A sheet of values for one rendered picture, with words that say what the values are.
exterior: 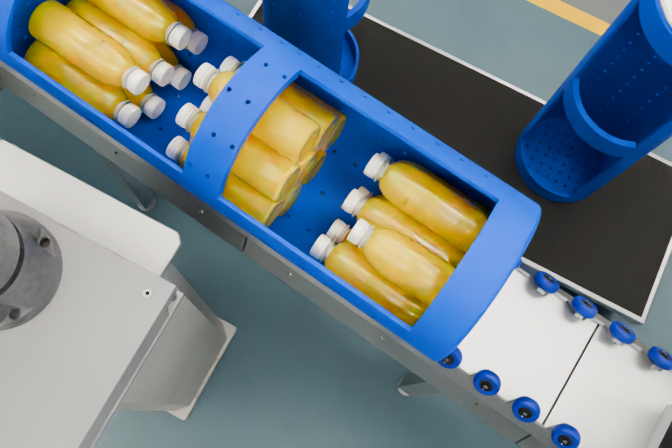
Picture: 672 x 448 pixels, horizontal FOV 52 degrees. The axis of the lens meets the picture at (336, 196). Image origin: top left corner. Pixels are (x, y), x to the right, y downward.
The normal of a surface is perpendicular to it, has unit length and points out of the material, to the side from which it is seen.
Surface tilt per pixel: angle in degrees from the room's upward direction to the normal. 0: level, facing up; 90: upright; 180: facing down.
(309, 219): 19
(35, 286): 72
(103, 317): 0
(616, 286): 0
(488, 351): 0
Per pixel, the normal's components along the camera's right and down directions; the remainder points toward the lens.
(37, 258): 0.97, -0.13
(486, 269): -0.05, -0.14
